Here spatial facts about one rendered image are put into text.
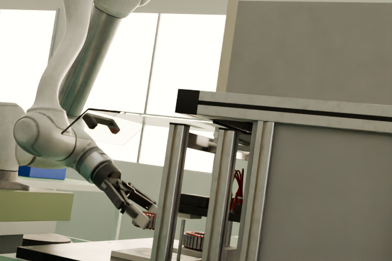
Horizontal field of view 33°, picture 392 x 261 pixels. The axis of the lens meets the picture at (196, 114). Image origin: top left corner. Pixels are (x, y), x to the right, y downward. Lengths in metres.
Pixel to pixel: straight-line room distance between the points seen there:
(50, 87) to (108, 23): 0.43
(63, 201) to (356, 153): 1.36
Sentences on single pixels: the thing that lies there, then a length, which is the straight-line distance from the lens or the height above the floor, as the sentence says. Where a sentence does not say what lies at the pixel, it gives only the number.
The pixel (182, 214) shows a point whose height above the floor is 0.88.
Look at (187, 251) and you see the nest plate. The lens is 1.60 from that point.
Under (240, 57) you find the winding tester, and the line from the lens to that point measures 1.29.
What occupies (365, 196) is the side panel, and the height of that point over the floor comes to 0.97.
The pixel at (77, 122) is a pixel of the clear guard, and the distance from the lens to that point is 1.33.
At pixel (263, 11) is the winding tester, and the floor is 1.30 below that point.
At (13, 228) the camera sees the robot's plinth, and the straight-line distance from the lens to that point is 2.08.
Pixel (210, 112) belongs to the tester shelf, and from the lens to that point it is 1.17.
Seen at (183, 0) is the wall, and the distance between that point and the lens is 7.01.
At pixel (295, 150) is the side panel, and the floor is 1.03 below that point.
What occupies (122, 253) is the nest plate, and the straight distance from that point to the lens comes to 1.40.
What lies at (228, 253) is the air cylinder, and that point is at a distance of 1.35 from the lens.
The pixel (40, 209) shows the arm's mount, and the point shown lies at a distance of 2.17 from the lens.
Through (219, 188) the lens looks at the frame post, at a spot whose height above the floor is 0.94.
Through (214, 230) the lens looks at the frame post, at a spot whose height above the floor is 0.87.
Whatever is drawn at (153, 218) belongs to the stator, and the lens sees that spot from 1.68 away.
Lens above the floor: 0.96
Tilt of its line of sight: 5 degrees up
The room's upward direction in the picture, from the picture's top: 8 degrees clockwise
